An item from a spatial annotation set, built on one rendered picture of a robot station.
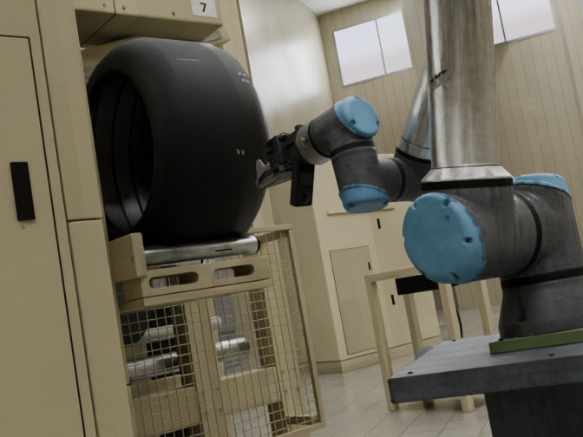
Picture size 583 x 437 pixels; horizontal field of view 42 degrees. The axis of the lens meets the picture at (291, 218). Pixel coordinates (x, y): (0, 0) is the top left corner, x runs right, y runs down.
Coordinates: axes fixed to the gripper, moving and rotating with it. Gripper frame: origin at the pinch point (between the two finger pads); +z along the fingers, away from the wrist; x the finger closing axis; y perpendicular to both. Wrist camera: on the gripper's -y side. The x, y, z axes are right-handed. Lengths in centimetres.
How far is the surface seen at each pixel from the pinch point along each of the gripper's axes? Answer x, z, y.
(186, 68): 9.8, 3.8, 31.4
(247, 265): -4.2, 18.3, -14.3
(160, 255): 19.0, 18.2, -9.2
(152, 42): 12.6, 11.6, 42.0
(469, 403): -208, 140, -80
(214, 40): -39, 56, 71
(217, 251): 3.5, 18.4, -9.7
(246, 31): -607, 720, 489
